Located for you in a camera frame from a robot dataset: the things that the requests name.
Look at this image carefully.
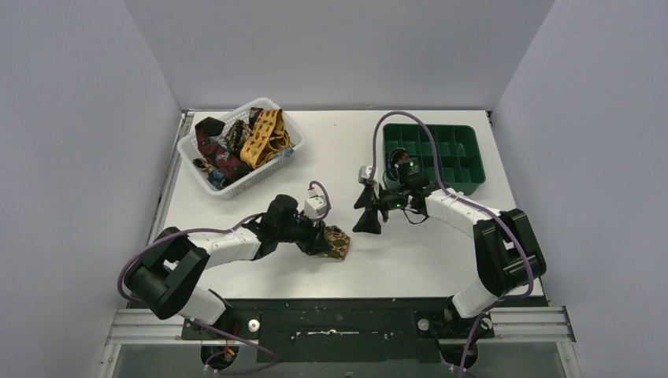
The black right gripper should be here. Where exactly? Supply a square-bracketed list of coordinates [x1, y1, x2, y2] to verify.
[352, 182, 409, 234]

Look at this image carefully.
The dark brown patterned tie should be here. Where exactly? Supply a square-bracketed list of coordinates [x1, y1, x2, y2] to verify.
[225, 107, 264, 154]

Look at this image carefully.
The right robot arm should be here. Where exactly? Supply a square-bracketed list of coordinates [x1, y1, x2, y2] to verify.
[353, 157, 546, 319]

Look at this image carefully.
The yellow patterned tie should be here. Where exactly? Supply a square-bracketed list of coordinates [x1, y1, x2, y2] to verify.
[239, 109, 291, 169]

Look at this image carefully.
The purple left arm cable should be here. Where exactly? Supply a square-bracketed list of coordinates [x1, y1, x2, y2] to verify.
[116, 180, 332, 376]

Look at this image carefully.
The beige paisley patterned tie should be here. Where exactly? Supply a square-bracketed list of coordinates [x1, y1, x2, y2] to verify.
[319, 225, 351, 261]

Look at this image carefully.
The dark red patterned tie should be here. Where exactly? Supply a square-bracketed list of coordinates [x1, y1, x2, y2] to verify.
[195, 117, 233, 160]

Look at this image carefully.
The rolled dark patterned tie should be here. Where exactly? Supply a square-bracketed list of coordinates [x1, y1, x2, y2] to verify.
[386, 147, 409, 181]

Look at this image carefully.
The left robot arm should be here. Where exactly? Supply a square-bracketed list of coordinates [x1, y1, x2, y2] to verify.
[119, 193, 331, 339]

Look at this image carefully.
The aluminium rail frame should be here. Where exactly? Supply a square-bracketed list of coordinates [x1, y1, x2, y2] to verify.
[96, 306, 580, 377]

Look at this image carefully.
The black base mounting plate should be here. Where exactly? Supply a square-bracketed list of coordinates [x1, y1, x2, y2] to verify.
[180, 298, 497, 365]

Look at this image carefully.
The green divided plastic tray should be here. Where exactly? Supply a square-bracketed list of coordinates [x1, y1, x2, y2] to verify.
[382, 123, 486, 195]

